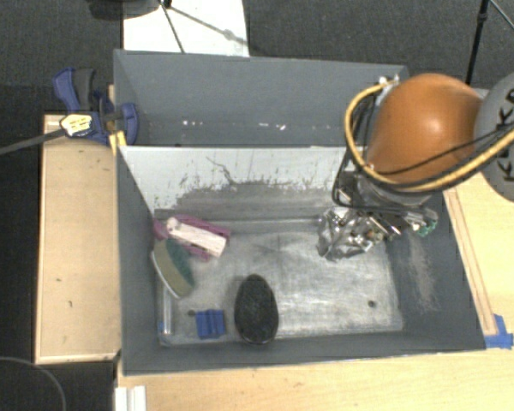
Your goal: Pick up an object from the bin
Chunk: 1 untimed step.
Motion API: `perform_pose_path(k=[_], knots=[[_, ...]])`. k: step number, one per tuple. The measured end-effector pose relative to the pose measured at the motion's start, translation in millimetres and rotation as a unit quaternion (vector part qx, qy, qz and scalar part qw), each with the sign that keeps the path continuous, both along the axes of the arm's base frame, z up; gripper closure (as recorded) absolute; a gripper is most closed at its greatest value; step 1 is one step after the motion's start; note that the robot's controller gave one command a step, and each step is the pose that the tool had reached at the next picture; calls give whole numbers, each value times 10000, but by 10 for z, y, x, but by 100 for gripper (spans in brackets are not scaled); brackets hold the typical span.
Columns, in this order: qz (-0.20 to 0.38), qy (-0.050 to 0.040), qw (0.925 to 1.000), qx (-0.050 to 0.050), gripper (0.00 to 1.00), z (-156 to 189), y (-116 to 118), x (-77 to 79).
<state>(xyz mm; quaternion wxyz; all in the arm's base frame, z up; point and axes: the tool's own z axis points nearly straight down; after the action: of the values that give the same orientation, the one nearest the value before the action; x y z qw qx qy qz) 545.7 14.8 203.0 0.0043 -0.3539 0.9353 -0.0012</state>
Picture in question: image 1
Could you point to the blue ribbed block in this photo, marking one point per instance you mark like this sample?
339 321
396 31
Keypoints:
210 324

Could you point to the black oval avocado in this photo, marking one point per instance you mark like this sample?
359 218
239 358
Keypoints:
256 310

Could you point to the purple and white stapler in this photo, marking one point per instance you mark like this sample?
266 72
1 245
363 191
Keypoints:
197 236

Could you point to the grey metal bin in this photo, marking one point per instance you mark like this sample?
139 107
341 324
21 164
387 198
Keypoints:
257 97

